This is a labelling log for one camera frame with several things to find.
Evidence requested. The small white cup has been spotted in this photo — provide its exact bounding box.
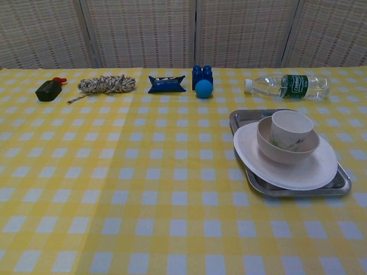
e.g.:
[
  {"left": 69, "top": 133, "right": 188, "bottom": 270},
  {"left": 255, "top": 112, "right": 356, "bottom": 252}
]
[{"left": 268, "top": 109, "right": 315, "bottom": 152}]

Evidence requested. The yellow checkered tablecloth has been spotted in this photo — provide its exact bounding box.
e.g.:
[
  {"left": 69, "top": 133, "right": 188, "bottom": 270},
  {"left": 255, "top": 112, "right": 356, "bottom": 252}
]
[{"left": 0, "top": 66, "right": 367, "bottom": 275}]

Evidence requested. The white bowl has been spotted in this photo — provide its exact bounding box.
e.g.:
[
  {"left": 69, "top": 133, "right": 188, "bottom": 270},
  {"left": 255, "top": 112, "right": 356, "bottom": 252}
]
[{"left": 256, "top": 115, "right": 321, "bottom": 165}]

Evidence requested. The white plate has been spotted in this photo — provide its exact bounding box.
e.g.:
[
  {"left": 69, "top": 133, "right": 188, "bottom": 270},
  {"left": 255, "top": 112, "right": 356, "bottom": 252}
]
[{"left": 233, "top": 121, "right": 338, "bottom": 191}]

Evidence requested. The blue ball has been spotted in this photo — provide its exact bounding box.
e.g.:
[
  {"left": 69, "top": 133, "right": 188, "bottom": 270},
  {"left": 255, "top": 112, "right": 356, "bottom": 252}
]
[{"left": 195, "top": 79, "right": 214, "bottom": 99}]

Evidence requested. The blue snack packet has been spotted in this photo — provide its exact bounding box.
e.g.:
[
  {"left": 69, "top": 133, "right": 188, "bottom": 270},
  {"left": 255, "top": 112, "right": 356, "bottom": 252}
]
[{"left": 147, "top": 75, "right": 187, "bottom": 94}]

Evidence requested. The blue building block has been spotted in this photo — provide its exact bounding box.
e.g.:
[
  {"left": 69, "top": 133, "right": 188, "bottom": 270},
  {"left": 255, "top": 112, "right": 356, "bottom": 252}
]
[{"left": 192, "top": 65, "right": 213, "bottom": 92}]

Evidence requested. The woven folding screen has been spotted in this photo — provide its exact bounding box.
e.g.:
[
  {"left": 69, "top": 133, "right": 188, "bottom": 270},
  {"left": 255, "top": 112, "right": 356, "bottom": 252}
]
[{"left": 0, "top": 0, "right": 367, "bottom": 70}]

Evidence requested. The clear plastic water bottle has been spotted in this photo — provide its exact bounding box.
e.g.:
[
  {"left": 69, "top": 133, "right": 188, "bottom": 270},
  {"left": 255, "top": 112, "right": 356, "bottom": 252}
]
[{"left": 244, "top": 73, "right": 331, "bottom": 101}]

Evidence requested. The dark bottle with red cap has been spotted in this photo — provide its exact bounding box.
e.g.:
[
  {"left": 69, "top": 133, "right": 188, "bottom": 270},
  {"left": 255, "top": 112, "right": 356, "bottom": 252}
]
[{"left": 34, "top": 77, "right": 68, "bottom": 102}]

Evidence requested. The silver metal tray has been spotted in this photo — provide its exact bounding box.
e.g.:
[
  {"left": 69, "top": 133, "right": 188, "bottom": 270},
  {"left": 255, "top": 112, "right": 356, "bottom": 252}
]
[{"left": 229, "top": 108, "right": 353, "bottom": 197}]

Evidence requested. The coiled speckled rope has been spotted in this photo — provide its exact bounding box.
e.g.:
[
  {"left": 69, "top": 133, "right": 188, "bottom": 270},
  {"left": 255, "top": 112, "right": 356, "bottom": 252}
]
[{"left": 67, "top": 74, "right": 137, "bottom": 105}]

